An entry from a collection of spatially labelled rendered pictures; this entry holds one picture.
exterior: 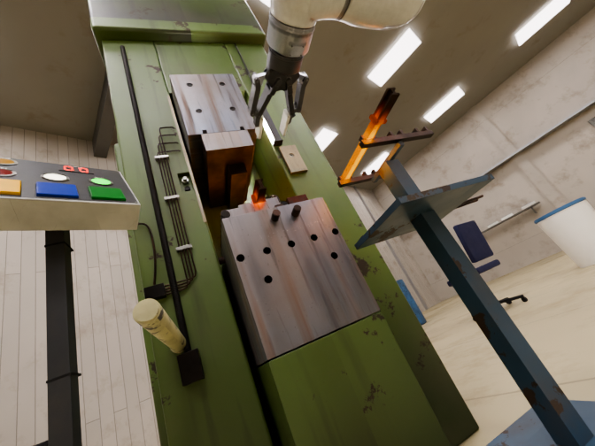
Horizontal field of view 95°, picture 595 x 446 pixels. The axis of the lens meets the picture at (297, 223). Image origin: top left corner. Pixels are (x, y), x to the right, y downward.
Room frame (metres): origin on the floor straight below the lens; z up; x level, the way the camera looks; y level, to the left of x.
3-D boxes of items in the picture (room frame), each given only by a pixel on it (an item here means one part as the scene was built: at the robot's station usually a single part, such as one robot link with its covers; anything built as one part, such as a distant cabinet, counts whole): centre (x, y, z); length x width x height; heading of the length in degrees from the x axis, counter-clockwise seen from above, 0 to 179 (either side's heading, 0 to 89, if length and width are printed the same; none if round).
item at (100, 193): (0.56, 0.43, 1.01); 0.07 x 0.05 x 0.07; 140
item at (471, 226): (3.42, -1.62, 0.50); 0.58 x 0.56 x 1.00; 52
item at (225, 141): (1.07, 0.21, 1.32); 0.42 x 0.20 x 0.10; 25
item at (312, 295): (1.10, 0.16, 0.69); 0.56 x 0.38 x 0.45; 25
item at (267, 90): (0.47, -0.06, 1.00); 0.11 x 0.01 x 0.04; 45
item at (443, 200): (0.92, -0.40, 0.70); 0.40 x 0.30 x 0.02; 114
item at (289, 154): (1.13, -0.11, 1.27); 0.09 x 0.02 x 0.17; 115
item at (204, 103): (1.08, 0.17, 1.56); 0.42 x 0.39 x 0.40; 25
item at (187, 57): (1.22, 0.23, 2.06); 0.44 x 0.41 x 0.47; 25
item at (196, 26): (1.24, 0.24, 2.60); 0.99 x 0.60 x 0.60; 115
